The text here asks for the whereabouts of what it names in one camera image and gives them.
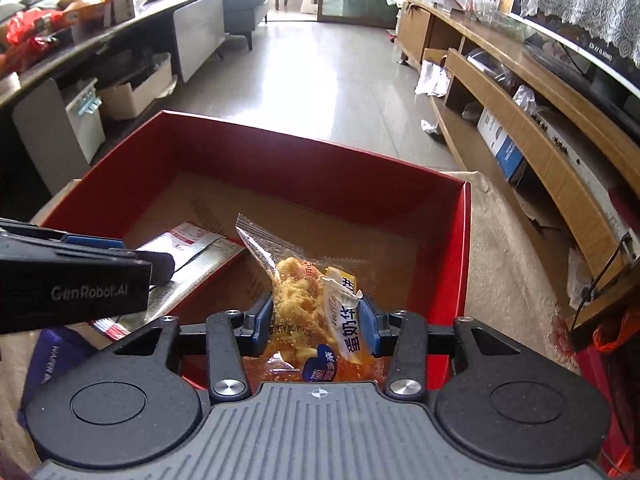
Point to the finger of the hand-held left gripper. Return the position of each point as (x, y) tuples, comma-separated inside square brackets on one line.
[(95, 242), (161, 267)]

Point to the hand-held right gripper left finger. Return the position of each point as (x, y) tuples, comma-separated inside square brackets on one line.
[(261, 321)]

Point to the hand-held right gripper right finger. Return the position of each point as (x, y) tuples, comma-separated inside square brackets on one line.
[(368, 326)]

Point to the clear yellow cake packet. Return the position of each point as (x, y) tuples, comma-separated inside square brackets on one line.
[(295, 285)]

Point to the white red snack packet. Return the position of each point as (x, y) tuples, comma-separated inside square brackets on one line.
[(210, 260)]

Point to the purple wafer packet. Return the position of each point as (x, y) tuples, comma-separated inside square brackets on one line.
[(50, 360)]

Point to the red cardboard box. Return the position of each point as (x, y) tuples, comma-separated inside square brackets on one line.
[(320, 160)]

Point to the red striped packet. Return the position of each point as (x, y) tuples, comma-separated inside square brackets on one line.
[(112, 329)]

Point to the white bin with blue clip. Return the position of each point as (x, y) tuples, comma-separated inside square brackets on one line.
[(82, 120)]

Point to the white storage box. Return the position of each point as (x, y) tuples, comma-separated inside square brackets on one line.
[(135, 92)]

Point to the dark coffee table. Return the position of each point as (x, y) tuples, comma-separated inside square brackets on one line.
[(125, 30)]

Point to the blue white box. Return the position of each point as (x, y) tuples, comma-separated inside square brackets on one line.
[(500, 145)]

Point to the red plastic bag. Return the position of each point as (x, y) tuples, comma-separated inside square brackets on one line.
[(30, 27)]

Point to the small cardboard box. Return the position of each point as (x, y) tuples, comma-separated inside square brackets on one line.
[(120, 7)]

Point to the orange plastic bag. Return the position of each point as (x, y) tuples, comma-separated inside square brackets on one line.
[(617, 332)]

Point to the flat red box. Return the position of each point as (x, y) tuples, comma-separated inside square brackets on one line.
[(607, 400)]

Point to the wooden TV stand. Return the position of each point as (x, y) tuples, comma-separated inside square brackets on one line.
[(540, 140)]

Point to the white paper bag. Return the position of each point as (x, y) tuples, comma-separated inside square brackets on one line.
[(432, 80)]

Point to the long white device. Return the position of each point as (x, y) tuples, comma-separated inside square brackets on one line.
[(575, 165)]

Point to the grey sofa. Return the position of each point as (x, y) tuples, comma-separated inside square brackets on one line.
[(245, 5)]

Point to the black television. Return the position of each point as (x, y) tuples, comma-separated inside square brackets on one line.
[(575, 55)]

